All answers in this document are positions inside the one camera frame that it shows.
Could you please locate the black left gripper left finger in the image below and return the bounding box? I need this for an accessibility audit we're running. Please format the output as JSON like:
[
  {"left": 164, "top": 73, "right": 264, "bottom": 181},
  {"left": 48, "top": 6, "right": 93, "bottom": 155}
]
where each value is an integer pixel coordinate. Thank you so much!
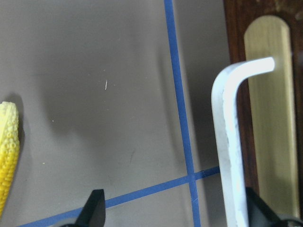
[{"left": 60, "top": 189, "right": 106, "bottom": 227}]

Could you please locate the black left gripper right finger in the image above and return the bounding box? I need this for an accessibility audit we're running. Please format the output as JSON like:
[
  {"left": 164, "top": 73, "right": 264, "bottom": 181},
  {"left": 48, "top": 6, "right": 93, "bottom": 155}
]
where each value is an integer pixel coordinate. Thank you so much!
[{"left": 246, "top": 187, "right": 303, "bottom": 227}]

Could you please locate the white drawer handle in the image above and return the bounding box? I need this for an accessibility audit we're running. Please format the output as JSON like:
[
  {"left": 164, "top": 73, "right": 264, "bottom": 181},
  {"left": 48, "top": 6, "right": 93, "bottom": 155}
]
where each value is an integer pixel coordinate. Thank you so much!
[{"left": 211, "top": 57, "right": 275, "bottom": 227}]

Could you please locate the yellow corn cob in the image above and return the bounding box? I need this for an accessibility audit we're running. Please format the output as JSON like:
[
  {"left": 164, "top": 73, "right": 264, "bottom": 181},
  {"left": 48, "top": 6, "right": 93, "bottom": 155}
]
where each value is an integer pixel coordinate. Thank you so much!
[{"left": 0, "top": 102, "right": 20, "bottom": 213}]

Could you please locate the light wood drawer front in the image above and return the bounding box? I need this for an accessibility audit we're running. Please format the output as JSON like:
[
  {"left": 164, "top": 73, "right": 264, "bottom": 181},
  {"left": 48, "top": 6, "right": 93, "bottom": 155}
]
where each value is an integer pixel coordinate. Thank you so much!
[{"left": 244, "top": 15, "right": 300, "bottom": 217}]

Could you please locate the dark wooden drawer box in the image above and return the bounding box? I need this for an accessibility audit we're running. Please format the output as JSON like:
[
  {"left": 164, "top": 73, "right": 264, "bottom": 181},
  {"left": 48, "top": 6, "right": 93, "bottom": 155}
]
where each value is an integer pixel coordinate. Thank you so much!
[{"left": 223, "top": 0, "right": 303, "bottom": 211}]

